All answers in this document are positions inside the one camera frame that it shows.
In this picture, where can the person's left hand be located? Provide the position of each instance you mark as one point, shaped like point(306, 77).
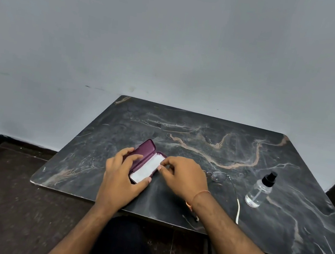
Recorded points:
point(115, 186)

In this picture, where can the person's right hand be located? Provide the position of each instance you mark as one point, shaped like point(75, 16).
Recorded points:
point(185, 177)

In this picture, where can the white cleaning cloth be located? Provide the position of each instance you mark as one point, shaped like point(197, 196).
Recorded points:
point(147, 169)

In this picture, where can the maroon glasses case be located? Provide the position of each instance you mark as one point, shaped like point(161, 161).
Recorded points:
point(145, 150)

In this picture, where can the clear spray bottle black cap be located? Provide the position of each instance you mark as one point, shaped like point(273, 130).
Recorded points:
point(257, 194)

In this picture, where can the person's right forearm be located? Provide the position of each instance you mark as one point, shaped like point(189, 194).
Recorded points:
point(237, 250)

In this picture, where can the person's left forearm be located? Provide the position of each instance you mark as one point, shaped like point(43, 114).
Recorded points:
point(80, 237)

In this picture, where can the person's black trousers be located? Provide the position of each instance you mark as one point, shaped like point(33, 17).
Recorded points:
point(122, 246)

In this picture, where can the black skirting board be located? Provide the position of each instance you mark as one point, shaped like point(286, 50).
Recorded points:
point(13, 142)

